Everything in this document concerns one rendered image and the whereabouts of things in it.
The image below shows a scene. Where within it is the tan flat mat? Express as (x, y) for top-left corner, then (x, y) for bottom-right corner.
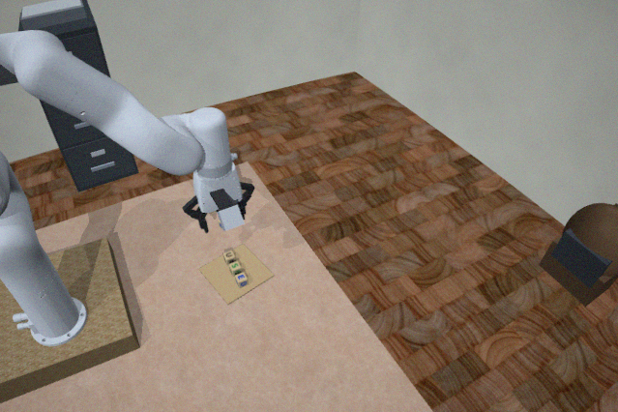
(199, 244), (275, 305)

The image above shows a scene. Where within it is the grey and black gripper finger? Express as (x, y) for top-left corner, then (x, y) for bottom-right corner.
(237, 182), (255, 220)
(183, 196), (209, 233)

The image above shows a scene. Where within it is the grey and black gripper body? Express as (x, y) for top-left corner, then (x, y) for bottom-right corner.
(193, 163), (243, 213)

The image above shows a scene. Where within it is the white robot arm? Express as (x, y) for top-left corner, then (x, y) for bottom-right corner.
(0, 30), (245, 346)

